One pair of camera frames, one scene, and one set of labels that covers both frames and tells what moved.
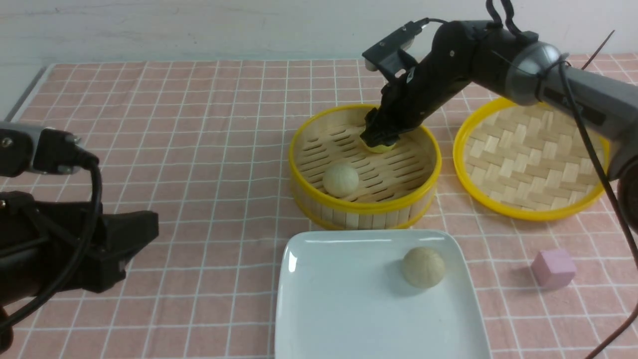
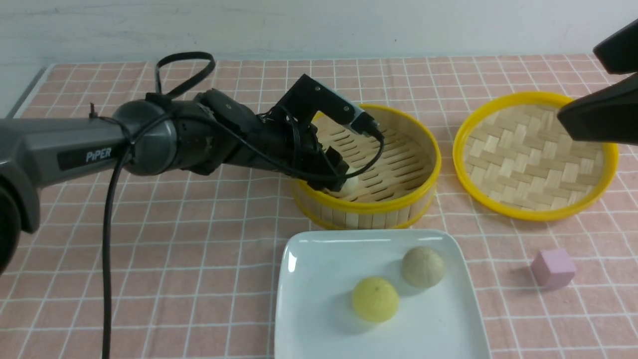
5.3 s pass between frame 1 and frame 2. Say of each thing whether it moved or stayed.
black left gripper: moved
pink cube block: stayed
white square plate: stayed
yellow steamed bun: moved
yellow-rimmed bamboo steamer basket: stayed
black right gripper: moved
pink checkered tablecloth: stayed
